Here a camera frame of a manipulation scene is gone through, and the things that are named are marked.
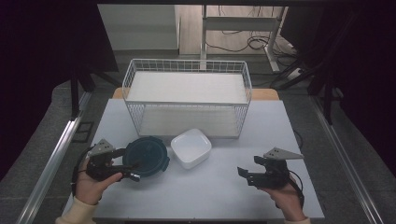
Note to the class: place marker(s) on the aluminium rail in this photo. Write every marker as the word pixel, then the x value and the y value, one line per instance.
pixel 53 161
pixel 345 155

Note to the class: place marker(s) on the dark round lidded container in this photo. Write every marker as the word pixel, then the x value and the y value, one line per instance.
pixel 146 157

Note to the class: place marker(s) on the person's left hand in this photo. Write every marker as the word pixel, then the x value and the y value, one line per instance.
pixel 88 189

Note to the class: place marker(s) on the white cabinet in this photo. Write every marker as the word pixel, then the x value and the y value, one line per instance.
pixel 138 28

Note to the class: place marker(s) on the wooden table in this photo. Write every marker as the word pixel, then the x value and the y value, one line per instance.
pixel 264 94

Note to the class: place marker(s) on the black metal stand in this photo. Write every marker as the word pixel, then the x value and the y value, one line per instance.
pixel 74 96

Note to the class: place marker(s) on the white metal desk frame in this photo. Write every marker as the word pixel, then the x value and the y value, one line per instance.
pixel 239 23

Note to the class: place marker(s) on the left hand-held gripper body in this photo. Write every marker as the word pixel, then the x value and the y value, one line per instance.
pixel 99 161

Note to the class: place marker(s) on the black floor bracket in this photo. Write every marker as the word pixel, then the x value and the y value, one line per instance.
pixel 83 132

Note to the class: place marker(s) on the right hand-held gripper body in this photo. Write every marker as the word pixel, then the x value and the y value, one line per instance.
pixel 275 174

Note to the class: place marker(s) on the white square lidded container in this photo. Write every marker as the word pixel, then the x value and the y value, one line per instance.
pixel 190 148

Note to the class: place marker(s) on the white power strip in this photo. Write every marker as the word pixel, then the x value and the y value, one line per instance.
pixel 294 74

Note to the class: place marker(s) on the person's right hand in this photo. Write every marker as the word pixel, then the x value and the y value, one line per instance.
pixel 288 202

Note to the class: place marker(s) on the dark curtain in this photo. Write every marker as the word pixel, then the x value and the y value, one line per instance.
pixel 370 77
pixel 34 62

